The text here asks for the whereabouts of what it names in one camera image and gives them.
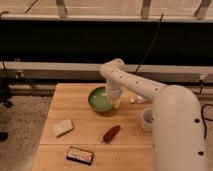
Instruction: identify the black hanging cable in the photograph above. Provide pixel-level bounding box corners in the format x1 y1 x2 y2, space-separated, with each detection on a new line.
133 12 165 75

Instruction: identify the white sponge block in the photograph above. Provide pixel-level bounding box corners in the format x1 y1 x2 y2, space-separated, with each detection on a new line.
53 119 74 137

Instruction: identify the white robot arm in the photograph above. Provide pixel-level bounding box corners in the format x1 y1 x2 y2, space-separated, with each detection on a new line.
100 58 209 171

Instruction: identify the green ceramic bowl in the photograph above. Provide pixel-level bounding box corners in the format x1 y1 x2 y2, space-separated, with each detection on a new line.
88 86 115 112

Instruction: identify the black chair base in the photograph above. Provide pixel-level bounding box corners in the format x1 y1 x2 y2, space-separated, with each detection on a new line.
0 63 13 142

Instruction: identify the white plastic cup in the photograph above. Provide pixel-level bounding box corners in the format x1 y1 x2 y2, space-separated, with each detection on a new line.
140 108 152 132

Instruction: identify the black floor cable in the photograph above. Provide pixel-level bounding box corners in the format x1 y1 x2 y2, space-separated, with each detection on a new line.
199 103 213 141

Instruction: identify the wooden table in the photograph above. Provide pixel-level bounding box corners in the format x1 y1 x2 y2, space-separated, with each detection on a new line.
32 83 154 171

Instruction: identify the reddish brown sausage toy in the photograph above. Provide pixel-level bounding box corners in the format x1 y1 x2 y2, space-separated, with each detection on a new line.
102 125 121 143

